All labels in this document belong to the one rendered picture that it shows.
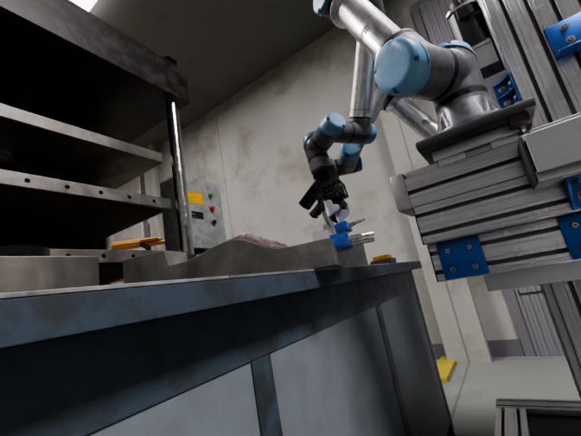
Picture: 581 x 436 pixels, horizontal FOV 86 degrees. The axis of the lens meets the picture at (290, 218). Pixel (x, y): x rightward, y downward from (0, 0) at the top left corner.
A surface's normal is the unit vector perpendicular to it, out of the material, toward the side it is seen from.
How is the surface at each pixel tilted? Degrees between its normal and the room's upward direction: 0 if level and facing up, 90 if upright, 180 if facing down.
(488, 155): 90
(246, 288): 90
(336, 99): 90
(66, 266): 90
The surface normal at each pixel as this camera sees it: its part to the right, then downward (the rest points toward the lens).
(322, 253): -0.26, -0.18
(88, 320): 0.83, -0.27
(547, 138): -0.56, -0.09
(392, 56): -0.84, 0.16
